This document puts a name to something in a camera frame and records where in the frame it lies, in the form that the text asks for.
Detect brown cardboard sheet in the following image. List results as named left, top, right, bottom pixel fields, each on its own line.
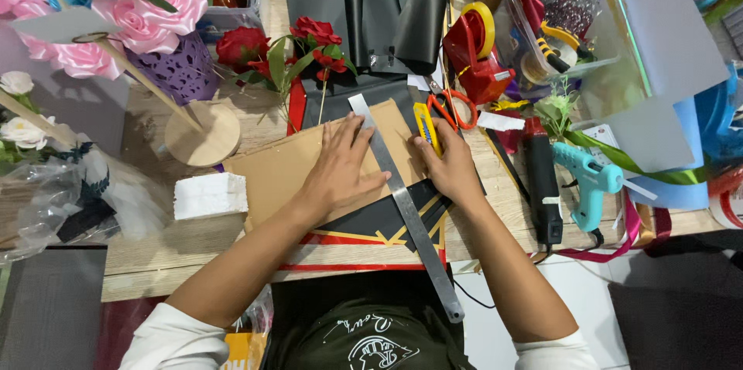
left=223, top=98, right=429, bottom=233

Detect black cable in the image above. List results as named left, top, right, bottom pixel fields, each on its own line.
left=452, top=279, right=498, bottom=309

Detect red artificial roses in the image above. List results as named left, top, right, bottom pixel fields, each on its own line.
left=215, top=16, right=359, bottom=134

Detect long steel ruler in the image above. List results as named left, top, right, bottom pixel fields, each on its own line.
left=348, top=93, right=466, bottom=324

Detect purple lace vase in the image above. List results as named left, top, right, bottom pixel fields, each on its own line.
left=124, top=30, right=222, bottom=106

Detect pink ribbon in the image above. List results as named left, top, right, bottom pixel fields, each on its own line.
left=556, top=193, right=643, bottom=263

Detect white paper slip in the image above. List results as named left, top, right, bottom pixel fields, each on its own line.
left=476, top=111, right=527, bottom=132

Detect green ribbon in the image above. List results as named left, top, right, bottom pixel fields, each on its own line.
left=565, top=129, right=708, bottom=186

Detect red scissors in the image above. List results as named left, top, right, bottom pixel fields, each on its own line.
left=426, top=76, right=480, bottom=132

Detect clear plastic box of tools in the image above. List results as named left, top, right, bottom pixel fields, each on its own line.
left=493, top=0, right=620, bottom=99

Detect blue paper sheet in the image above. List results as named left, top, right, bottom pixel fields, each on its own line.
left=626, top=97, right=712, bottom=212

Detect black paper sheet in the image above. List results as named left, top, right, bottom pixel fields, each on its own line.
left=285, top=0, right=430, bottom=130

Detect red and white tape roll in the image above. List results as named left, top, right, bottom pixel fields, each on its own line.
left=707, top=166, right=743, bottom=230

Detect teal glue gun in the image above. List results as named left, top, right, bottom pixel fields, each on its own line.
left=551, top=142, right=659, bottom=234

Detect person's left hand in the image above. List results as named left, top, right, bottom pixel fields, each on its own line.
left=296, top=111, right=392, bottom=221

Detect white styrofoam block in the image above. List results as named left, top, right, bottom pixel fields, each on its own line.
left=173, top=172, right=250, bottom=221

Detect grey paper sheet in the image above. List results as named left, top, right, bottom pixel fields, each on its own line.
left=580, top=0, right=731, bottom=174

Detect yellow utility knife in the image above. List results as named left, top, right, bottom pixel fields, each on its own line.
left=413, top=102, right=443, bottom=159

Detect white flowers in plastic wrap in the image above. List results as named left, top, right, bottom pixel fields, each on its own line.
left=0, top=70, right=170, bottom=263

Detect black paper rolls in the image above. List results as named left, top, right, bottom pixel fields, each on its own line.
left=342, top=0, right=454, bottom=76

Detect black heat gun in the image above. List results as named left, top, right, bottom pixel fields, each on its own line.
left=521, top=117, right=564, bottom=247

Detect person's right hand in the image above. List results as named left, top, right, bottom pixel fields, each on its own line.
left=409, top=118, right=486, bottom=209

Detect red ribbon strip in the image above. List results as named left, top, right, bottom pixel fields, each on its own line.
left=286, top=76, right=308, bottom=137

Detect orange plastic bag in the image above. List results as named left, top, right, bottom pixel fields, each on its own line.
left=223, top=329, right=271, bottom=370

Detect round wooden stand with stick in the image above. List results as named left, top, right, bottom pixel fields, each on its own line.
left=72, top=32, right=242, bottom=169

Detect green artificial leaf sprig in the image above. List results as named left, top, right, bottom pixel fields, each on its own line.
left=533, top=79, right=577, bottom=140

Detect black board with gold stripes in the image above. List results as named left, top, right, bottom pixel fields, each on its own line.
left=277, top=177, right=455, bottom=272

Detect white power strip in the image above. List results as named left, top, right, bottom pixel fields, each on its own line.
left=580, top=123, right=623, bottom=157

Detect pink rose bouquet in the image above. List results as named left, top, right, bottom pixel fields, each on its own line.
left=0, top=0, right=209, bottom=81

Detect person's dark printed shirt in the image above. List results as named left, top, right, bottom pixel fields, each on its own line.
left=273, top=295, right=474, bottom=370

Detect grey card sign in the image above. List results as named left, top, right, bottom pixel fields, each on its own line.
left=10, top=7, right=124, bottom=45

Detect red tape dispenser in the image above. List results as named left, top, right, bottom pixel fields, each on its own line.
left=442, top=1, right=517, bottom=106

